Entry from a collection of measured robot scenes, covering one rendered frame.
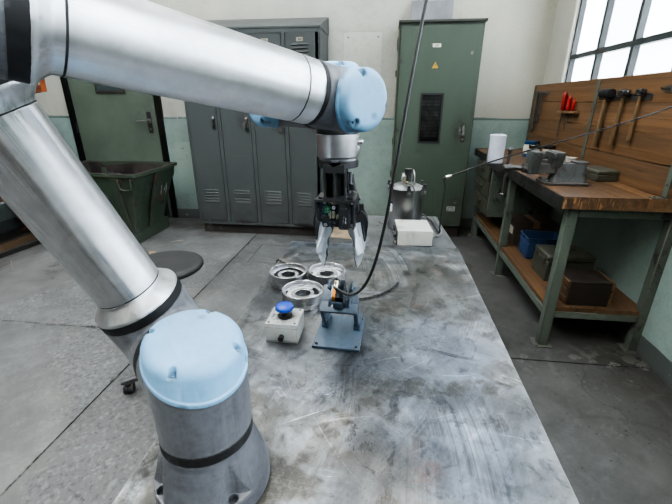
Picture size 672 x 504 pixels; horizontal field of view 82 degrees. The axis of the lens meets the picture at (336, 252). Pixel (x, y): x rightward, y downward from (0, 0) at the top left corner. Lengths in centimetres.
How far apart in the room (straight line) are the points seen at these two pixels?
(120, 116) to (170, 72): 461
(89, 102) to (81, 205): 469
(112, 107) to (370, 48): 281
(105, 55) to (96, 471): 165
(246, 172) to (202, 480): 350
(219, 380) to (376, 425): 31
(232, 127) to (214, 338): 347
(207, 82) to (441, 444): 57
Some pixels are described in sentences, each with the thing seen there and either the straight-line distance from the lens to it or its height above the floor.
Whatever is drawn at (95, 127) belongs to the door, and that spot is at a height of 101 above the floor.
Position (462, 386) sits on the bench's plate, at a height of 80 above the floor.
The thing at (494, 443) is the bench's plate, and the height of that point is 80.
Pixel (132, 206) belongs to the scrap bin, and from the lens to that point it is 394.
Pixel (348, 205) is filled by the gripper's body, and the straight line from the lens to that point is 66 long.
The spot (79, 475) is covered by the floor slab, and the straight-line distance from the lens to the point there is 189.
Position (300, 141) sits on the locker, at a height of 93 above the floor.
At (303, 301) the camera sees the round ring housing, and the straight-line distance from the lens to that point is 94.
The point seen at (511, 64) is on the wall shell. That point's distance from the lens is 427.
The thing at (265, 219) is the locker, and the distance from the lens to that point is 395.
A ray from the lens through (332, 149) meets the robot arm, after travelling 66.
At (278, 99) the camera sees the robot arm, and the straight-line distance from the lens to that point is 44.
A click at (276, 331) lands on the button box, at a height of 83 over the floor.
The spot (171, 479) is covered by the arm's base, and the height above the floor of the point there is 86.
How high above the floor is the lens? 128
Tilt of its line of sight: 22 degrees down
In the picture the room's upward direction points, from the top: straight up
